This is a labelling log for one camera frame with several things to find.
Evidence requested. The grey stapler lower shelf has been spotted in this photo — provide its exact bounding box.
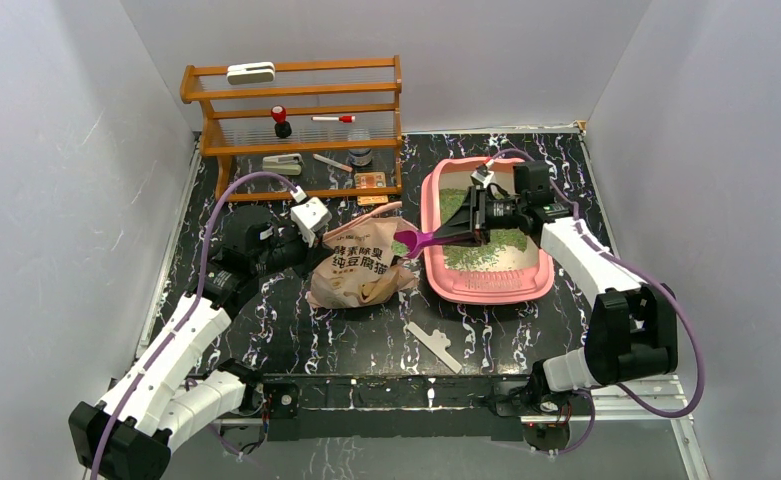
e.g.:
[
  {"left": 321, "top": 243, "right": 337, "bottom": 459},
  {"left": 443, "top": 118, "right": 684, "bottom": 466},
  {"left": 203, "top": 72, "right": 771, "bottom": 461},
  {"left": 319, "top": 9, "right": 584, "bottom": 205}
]
[{"left": 261, "top": 153, "right": 303, "bottom": 176}]

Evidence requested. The cat litter bag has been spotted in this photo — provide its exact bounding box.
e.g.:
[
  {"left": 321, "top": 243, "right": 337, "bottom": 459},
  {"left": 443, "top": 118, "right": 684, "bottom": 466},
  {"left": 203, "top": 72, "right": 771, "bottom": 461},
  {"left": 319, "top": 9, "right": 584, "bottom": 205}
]
[{"left": 306, "top": 201, "right": 418, "bottom": 310}]

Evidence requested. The small glass jar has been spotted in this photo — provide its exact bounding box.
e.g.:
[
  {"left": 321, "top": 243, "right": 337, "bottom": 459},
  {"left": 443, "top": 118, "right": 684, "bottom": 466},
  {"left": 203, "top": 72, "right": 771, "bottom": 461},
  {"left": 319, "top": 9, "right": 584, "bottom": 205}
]
[{"left": 347, "top": 129, "right": 373, "bottom": 168}]

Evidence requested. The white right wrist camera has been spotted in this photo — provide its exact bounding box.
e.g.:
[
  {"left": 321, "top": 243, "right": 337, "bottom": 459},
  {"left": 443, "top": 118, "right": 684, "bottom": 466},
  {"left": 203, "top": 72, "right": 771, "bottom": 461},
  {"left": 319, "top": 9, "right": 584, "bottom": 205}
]
[{"left": 470, "top": 158, "right": 495, "bottom": 189}]

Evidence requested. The red white marker pen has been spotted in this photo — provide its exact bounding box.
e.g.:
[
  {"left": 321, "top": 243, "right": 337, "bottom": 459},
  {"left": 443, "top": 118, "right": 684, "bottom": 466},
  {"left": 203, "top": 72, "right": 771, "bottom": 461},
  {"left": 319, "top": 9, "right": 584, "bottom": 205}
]
[{"left": 311, "top": 115, "right": 356, "bottom": 124}]

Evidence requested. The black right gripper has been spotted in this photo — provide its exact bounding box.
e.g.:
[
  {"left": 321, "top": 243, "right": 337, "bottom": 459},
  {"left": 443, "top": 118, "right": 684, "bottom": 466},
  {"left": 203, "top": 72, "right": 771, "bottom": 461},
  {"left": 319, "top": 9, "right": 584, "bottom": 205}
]
[{"left": 434, "top": 185, "right": 527, "bottom": 247}]

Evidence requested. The white pen on shelf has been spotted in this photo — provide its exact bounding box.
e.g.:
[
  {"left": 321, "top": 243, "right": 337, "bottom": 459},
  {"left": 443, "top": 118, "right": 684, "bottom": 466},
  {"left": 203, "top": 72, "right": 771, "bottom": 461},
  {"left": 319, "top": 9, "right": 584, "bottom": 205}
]
[{"left": 312, "top": 153, "right": 353, "bottom": 173}]

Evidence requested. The purple litter scoop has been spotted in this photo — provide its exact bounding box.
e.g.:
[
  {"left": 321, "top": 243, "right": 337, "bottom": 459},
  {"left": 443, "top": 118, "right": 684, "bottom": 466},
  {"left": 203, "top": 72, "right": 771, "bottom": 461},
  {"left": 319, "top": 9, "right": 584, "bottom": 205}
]
[{"left": 394, "top": 230, "right": 479, "bottom": 259}]

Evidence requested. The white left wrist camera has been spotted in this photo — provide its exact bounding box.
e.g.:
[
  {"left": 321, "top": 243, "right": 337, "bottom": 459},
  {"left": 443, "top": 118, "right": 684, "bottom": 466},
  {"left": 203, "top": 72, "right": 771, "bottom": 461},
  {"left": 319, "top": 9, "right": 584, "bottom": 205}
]
[{"left": 289, "top": 186, "right": 331, "bottom": 247}]

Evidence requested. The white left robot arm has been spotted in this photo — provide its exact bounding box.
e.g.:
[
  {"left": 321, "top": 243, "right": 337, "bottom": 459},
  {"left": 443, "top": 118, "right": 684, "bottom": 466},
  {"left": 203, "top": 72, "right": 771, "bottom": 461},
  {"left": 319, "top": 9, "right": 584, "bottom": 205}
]
[{"left": 68, "top": 198, "right": 331, "bottom": 479}]

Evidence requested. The grey bag sealing clip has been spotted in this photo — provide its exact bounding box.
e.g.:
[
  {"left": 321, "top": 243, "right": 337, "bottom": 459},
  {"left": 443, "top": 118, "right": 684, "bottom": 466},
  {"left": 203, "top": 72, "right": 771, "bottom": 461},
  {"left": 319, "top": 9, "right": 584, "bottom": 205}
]
[{"left": 405, "top": 321, "right": 462, "bottom": 374}]

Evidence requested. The pink cat litter box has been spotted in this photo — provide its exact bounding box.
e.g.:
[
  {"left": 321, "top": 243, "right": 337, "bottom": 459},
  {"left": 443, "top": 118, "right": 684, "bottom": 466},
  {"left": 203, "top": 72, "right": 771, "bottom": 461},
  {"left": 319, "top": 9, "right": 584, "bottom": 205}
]
[{"left": 420, "top": 157, "right": 555, "bottom": 305}]

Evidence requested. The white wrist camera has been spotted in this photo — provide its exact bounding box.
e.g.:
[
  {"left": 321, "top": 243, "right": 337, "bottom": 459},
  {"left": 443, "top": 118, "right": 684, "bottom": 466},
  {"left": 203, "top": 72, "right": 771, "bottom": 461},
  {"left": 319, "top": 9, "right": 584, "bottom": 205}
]
[
  {"left": 470, "top": 158, "right": 495, "bottom": 189},
  {"left": 289, "top": 186, "right": 331, "bottom": 247}
]

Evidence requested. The orange wooden shelf rack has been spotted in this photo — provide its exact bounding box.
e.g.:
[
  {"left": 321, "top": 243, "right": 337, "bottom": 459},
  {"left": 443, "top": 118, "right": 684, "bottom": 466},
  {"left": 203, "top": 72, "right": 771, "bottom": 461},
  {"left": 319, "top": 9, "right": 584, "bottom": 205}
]
[{"left": 179, "top": 55, "right": 403, "bottom": 202}]

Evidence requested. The orange snack packet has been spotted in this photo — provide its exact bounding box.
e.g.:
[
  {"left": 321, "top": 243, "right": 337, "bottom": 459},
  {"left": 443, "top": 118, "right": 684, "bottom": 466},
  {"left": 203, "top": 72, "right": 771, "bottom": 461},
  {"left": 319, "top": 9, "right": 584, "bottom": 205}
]
[{"left": 354, "top": 172, "right": 389, "bottom": 207}]

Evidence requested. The red black stamp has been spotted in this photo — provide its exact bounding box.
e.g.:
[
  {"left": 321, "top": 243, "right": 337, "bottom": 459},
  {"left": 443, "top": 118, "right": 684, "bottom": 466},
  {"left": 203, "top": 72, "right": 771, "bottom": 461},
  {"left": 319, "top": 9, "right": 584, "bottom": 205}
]
[{"left": 270, "top": 105, "right": 292, "bottom": 139}]

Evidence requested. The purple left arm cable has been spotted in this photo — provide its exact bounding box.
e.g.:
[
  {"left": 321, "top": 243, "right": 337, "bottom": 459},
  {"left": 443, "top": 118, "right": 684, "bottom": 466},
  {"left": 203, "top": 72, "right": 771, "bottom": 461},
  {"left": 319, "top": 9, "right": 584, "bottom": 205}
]
[{"left": 89, "top": 171, "right": 302, "bottom": 480}]

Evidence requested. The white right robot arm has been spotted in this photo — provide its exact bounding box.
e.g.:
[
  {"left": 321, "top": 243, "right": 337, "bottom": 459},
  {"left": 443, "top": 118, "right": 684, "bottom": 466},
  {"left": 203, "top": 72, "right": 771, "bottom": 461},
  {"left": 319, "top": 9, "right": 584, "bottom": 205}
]
[{"left": 431, "top": 161, "right": 678, "bottom": 414}]

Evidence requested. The white stapler on top shelf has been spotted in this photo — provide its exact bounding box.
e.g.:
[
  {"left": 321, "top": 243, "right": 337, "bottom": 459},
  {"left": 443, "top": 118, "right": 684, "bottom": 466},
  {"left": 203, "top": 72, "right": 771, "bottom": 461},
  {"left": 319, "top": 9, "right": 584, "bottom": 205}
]
[{"left": 226, "top": 61, "right": 276, "bottom": 85}]

